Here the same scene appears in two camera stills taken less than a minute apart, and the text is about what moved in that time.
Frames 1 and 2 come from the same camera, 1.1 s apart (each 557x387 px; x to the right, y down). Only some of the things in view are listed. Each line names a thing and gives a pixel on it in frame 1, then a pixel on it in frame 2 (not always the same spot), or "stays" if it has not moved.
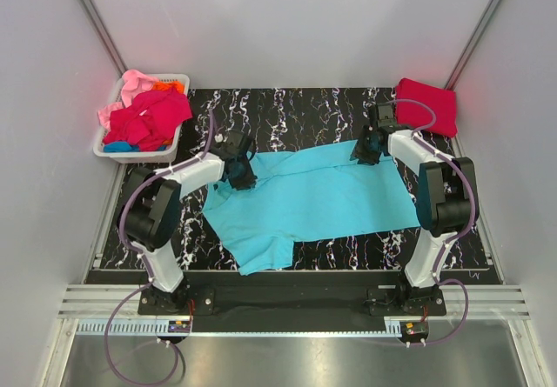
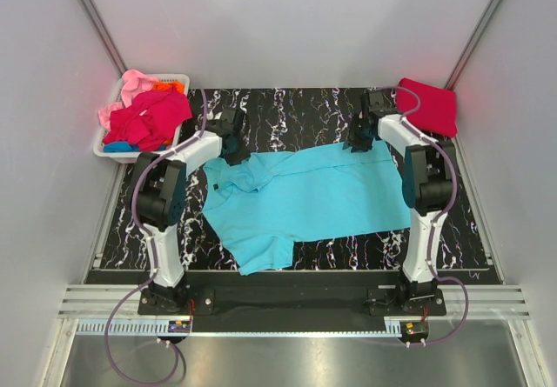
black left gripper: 248,181 -> 239,156
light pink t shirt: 134,83 stays
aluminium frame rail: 487,302 stays
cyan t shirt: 302,192 stays
